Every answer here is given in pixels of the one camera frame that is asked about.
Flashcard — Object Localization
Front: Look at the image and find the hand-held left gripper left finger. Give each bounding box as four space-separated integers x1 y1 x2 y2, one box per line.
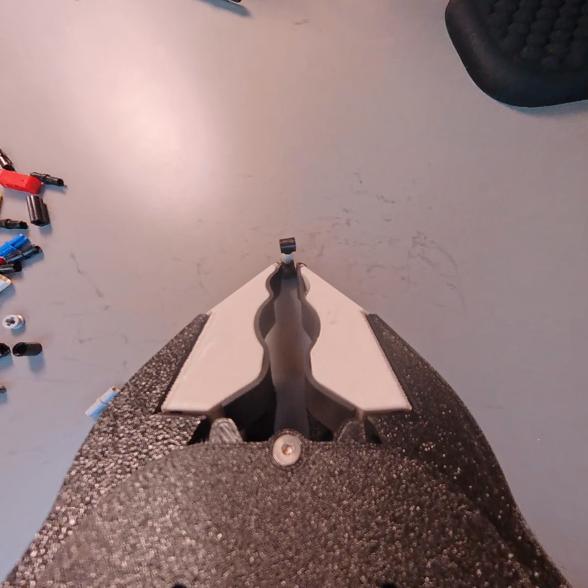
161 265 285 419

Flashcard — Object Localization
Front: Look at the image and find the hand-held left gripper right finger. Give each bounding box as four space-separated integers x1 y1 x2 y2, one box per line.
294 265 412 416

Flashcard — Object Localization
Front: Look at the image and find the pile of small toy pieces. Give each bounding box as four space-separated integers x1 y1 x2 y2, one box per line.
0 147 67 396

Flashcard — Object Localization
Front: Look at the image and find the grey desk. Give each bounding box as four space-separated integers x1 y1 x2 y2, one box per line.
0 0 588 588

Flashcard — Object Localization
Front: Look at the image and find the light grey toy pin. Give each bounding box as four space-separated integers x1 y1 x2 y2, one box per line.
86 386 120 419

